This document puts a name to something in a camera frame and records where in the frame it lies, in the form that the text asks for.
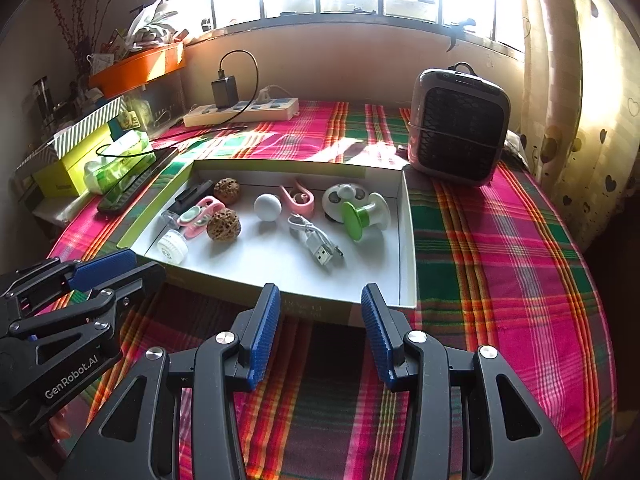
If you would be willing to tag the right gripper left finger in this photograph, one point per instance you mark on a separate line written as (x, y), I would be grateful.
(135, 434)

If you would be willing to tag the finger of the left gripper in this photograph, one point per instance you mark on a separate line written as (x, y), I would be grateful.
(115, 295)
(40, 285)

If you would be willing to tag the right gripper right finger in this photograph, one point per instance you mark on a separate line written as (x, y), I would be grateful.
(472, 398)

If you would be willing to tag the white round tape roll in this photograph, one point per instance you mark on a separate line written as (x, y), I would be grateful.
(172, 247)

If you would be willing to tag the pink case with green disc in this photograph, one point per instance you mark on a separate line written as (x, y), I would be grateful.
(193, 222)

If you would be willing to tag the black folding knife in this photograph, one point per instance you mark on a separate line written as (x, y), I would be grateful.
(187, 199)

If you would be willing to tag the brown carved walnut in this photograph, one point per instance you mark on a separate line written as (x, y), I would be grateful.
(228, 191)
(224, 226)

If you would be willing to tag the green white suction knob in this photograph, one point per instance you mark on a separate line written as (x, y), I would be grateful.
(375, 212)

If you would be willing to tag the white round ball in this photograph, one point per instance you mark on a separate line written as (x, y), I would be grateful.
(267, 207)

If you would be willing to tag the pink ear hook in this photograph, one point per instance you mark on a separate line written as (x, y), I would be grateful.
(297, 199)

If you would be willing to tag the white panda face toy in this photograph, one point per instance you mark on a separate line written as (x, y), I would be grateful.
(338, 194)

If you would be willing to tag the black smartphone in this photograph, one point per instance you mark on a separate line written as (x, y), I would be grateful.
(127, 189)

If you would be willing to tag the yellow green box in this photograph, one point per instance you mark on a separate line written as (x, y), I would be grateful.
(65, 178)

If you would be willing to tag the green tissue pack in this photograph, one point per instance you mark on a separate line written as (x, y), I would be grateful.
(114, 161)

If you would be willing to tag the striped white box lid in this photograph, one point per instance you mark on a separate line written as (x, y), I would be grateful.
(64, 141)

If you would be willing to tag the white shallow cardboard box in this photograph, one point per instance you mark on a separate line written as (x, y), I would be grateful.
(275, 252)

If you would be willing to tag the orange tray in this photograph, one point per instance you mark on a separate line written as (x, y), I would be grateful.
(138, 69)

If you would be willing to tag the black charger adapter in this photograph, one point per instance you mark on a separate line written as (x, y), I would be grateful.
(225, 91)

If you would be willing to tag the pink black mini heater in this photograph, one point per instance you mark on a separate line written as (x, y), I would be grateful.
(458, 124)

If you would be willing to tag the white power strip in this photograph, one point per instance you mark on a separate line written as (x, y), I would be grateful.
(271, 111)

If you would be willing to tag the heart pattern curtain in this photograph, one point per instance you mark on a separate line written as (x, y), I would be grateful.
(580, 111)

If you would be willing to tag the black window latch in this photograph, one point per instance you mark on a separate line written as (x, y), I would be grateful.
(457, 31)

